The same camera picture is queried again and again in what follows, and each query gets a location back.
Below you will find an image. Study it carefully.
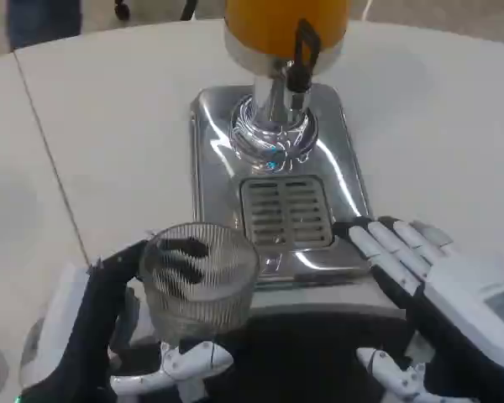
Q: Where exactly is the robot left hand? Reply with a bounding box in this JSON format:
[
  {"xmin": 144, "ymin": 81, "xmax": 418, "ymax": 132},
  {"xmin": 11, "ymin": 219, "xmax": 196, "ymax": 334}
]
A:
[{"xmin": 18, "ymin": 237, "xmax": 236, "ymax": 403}]

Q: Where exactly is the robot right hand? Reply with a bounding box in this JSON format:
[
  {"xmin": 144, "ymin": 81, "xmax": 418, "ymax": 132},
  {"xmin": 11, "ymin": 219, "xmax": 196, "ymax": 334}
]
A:
[{"xmin": 331, "ymin": 215, "xmax": 504, "ymax": 403}]

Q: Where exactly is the clear ribbed glass cup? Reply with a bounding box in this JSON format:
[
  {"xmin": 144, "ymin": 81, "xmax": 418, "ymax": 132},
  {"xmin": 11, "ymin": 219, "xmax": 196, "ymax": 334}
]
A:
[{"xmin": 138, "ymin": 222, "xmax": 261, "ymax": 338}]

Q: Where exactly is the steel drip tray grid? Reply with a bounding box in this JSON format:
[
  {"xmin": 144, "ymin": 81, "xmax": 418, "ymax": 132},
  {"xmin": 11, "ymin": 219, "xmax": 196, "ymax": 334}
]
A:
[{"xmin": 239, "ymin": 175, "xmax": 335, "ymax": 249}]

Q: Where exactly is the black dispenser tap lever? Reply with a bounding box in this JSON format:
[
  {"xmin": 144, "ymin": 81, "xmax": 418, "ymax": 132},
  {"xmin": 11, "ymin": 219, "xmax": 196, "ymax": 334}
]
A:
[{"xmin": 286, "ymin": 18, "xmax": 323, "ymax": 94}]

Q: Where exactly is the person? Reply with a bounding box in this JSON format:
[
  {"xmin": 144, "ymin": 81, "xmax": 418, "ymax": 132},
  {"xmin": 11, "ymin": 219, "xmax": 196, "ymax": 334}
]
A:
[{"xmin": 6, "ymin": 0, "xmax": 83, "ymax": 50}]

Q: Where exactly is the orange juice dispenser steel base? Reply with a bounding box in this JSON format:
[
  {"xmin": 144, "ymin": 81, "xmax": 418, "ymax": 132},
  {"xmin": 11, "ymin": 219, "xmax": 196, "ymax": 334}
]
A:
[{"xmin": 188, "ymin": 0, "xmax": 408, "ymax": 322}]

